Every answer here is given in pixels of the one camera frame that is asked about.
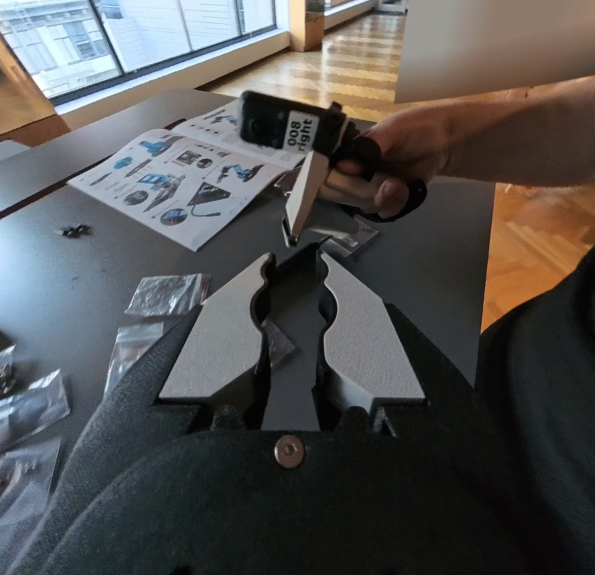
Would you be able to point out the dark grey desk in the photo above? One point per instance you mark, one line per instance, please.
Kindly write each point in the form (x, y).
(93, 268)

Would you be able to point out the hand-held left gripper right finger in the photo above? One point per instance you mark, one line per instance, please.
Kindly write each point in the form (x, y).
(367, 352)

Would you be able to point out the pile of standoffs and screws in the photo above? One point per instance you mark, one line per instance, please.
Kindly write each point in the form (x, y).
(72, 232)

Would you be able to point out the person's right hand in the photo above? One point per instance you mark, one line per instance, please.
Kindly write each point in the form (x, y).
(418, 147)

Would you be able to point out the printed instruction booklet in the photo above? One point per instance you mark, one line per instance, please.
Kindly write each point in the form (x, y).
(139, 166)

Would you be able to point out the group of small clear bags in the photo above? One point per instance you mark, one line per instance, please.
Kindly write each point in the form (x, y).
(162, 296)

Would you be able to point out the large glass window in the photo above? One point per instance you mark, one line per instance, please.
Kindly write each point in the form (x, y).
(162, 26)

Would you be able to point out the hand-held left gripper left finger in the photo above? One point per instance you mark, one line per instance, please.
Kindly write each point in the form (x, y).
(218, 352)

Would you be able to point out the white labelled clear bag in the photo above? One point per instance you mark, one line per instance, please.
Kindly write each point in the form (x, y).
(353, 246)

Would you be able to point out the person's black clothing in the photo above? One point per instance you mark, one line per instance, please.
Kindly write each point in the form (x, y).
(548, 375)

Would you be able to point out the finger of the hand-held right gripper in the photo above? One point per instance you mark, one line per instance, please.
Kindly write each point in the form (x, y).
(307, 189)

